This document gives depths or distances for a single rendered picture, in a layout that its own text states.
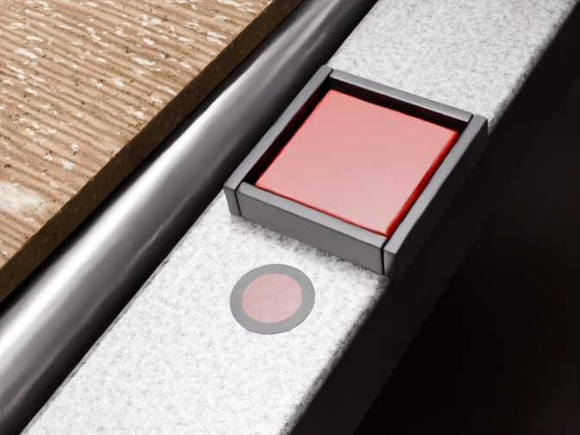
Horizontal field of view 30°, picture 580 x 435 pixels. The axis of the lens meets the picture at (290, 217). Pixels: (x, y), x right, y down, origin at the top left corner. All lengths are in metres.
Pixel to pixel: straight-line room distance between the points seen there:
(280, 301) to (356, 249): 0.03
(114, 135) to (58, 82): 0.05
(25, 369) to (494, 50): 0.24
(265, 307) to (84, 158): 0.10
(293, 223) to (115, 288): 0.07
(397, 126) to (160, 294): 0.11
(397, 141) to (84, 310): 0.14
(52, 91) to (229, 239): 0.11
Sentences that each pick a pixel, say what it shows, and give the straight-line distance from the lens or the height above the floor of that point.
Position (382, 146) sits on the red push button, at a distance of 0.42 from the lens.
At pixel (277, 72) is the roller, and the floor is 0.91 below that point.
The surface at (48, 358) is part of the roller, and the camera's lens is 0.41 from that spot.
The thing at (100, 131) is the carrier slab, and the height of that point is 0.94.
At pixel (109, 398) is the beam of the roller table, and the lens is 0.39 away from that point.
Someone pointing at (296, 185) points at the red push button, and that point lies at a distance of 0.41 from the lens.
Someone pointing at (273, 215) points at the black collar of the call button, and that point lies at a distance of 0.41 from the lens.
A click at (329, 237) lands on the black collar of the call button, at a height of 0.93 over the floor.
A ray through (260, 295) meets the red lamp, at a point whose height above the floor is 0.92.
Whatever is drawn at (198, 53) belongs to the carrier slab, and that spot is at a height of 0.94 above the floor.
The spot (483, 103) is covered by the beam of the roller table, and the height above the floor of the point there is 0.92.
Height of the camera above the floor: 1.23
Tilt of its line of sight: 49 degrees down
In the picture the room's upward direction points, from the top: 11 degrees counter-clockwise
